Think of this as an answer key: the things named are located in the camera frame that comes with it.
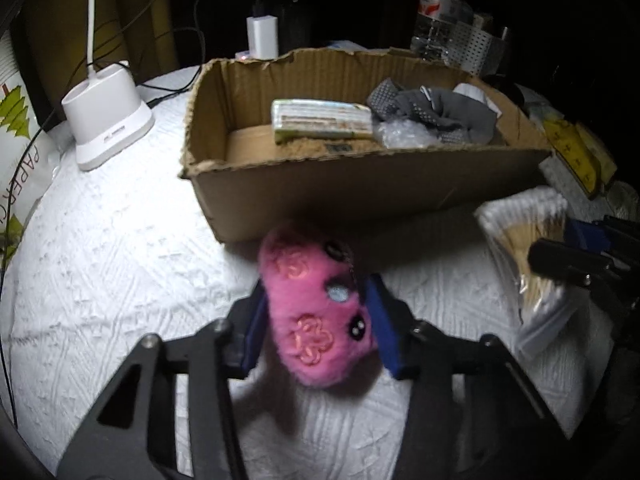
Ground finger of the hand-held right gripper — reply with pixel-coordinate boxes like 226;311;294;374
565;217;615;255
529;240;617;289

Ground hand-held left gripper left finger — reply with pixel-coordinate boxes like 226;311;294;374
57;280;271;480

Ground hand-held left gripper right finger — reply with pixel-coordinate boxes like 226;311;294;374
362;275;576;480

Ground cotton swab bag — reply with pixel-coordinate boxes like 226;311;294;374
474;186;593;358

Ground pink plush toy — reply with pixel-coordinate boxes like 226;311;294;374
257;225;379;388

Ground cardboard box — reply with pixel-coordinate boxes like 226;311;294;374
179;46;553;243

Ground grey dotted glove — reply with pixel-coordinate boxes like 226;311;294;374
420;87;501;146
367;78;436;123

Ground white cloth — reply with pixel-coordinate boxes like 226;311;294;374
452;82;501;118

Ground clear plastic bag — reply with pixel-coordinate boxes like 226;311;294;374
376;120;443;150

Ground green white wipes pack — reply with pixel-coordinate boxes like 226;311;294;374
271;99;375;145

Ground yellow plastic bag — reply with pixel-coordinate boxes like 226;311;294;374
542;117;618;201

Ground white embossed tablecloth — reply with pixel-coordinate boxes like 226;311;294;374
0;65;601;480

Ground white perforated basket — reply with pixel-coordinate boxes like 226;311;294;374
445;22;507;76

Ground clear plastic water bottle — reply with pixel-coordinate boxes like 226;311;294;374
410;0;473;61

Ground white lamp base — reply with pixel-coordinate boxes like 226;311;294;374
61;0;156;172

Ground white charger plug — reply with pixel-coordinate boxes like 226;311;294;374
246;16;279;60

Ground white paper cup package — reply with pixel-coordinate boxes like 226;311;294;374
0;25;66;271

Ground yellow curtain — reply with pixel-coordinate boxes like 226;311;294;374
20;0;176;111

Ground black charger cable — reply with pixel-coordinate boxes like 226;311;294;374
135;0;263;106

